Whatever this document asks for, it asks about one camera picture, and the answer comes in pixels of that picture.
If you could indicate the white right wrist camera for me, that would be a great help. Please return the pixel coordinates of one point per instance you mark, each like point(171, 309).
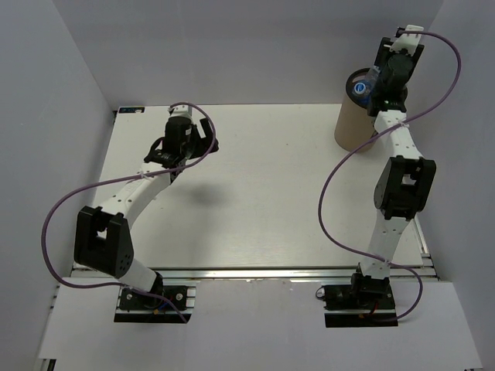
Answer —
point(407, 40)

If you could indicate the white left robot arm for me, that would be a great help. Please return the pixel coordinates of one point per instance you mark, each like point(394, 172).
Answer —
point(103, 234)

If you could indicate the green-label bottle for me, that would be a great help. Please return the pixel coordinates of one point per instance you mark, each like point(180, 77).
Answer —
point(371, 76)

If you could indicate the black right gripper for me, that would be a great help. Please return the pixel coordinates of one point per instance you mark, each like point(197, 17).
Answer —
point(383, 54)

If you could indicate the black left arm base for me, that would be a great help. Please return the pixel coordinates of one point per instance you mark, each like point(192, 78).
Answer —
point(178, 308)

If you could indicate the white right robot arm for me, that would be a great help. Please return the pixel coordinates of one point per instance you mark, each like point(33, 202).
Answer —
point(404, 185)

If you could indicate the small blue table label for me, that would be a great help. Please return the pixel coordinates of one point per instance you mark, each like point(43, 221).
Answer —
point(131, 110)

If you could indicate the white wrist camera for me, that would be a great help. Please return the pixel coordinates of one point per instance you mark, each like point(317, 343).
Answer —
point(181, 110)
point(407, 40)

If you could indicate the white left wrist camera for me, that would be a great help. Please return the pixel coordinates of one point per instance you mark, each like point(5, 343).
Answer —
point(181, 110)

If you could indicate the blue-label bottle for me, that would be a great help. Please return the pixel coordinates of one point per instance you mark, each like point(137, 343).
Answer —
point(361, 92)

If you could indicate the brown cylindrical paper bin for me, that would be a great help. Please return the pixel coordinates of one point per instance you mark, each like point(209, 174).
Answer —
point(354, 126)

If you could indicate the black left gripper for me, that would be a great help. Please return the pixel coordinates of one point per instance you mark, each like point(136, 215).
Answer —
point(205, 143)

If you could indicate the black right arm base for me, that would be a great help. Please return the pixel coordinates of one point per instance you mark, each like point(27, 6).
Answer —
point(365, 302)

